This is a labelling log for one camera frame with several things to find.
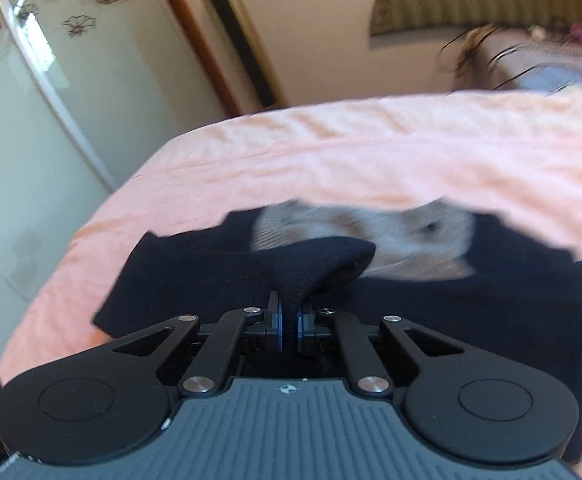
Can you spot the brown wooden wardrobe frame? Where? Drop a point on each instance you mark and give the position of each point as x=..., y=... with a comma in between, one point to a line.
x=196, y=35

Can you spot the grey patterned bedding pile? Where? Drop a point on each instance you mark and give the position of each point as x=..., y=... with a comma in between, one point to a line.
x=511, y=60

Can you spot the gold standing air conditioner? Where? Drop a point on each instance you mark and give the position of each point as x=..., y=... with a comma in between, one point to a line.
x=241, y=35

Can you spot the pink bed sheet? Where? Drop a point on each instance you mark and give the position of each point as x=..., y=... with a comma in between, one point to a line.
x=371, y=160

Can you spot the black and grey small garment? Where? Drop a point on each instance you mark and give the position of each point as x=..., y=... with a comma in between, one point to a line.
x=471, y=305

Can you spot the frosted glass flower-print wardrobe door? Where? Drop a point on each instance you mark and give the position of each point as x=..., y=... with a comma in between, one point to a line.
x=71, y=125

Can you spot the blue cloth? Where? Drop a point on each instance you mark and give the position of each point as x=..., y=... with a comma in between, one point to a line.
x=556, y=77

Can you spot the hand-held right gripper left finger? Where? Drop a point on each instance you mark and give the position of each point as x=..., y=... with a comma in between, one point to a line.
x=274, y=327

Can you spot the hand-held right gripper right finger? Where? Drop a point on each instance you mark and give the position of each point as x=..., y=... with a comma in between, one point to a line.
x=302, y=329

